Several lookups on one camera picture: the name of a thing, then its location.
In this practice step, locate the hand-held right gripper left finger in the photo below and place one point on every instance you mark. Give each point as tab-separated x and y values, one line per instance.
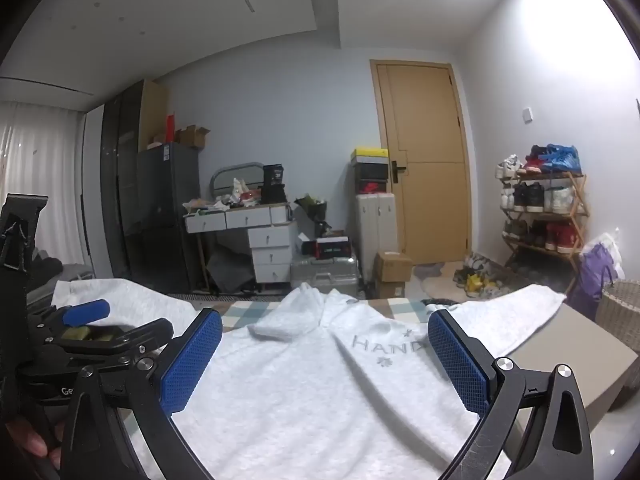
192	360

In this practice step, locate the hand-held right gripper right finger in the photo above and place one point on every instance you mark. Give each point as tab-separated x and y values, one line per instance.
457	365

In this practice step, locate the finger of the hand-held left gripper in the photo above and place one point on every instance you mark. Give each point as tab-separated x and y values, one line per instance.
85	312
145	332

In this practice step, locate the white printed sweatshirt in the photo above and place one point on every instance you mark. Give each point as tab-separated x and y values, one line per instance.
300	390

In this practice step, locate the person's left hand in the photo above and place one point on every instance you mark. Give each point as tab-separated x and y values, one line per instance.
35	442

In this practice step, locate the black furry item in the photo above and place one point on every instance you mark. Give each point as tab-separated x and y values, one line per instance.
442	303

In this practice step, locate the plaid bed sheet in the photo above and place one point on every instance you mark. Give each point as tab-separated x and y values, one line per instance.
240	312

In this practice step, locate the pile of yellow white shoes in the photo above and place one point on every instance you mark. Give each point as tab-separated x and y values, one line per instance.
477	280

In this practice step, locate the light floor rug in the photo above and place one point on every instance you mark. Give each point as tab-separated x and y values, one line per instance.
437	277

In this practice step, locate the dark grey cloth bag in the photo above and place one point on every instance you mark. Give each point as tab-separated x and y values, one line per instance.
227	272

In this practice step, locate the cardboard box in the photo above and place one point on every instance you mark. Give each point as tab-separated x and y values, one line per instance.
393	266
389	290

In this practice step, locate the beige bed cover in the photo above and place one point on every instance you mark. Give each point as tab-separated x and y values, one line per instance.
570	360

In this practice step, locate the dark refrigerator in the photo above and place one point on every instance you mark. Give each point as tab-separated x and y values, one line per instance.
167	210

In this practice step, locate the white drawer desk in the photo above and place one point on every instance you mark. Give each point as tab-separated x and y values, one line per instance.
272	245

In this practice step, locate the white curtain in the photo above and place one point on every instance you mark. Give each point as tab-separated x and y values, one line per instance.
40	170

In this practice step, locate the desk clutter pile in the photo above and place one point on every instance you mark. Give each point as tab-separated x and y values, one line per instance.
225	200

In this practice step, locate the silver suitcase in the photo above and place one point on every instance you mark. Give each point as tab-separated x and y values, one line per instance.
325	276

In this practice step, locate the purple bag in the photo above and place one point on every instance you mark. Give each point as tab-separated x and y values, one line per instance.
592	280

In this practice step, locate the wicker basket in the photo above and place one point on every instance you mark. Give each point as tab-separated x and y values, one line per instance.
620	312

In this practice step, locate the red black box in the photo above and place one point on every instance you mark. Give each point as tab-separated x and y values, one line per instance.
330	247

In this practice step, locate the grey rounded mirror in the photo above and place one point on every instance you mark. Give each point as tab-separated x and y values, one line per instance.
225	175

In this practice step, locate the wooden shoe rack with shoes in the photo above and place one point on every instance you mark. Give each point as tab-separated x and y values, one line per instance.
545	197

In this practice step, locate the dark flower bouquet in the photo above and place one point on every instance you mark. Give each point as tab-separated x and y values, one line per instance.
312	212

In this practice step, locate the red bag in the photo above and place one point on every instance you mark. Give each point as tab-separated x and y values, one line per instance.
171	130

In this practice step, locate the open small cardboard boxes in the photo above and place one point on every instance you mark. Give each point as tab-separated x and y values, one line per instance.
192	136

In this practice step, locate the black shoe box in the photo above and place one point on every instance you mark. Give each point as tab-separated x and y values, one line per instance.
372	180

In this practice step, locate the wooden door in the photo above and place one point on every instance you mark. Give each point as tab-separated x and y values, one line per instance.
432	160

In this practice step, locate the large flat cardboard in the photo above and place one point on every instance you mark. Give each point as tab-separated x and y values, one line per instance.
154	115

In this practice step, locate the yellow shoe box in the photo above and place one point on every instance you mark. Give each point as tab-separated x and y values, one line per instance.
369	156

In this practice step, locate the white light switch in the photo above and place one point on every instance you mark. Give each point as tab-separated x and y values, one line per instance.
528	114

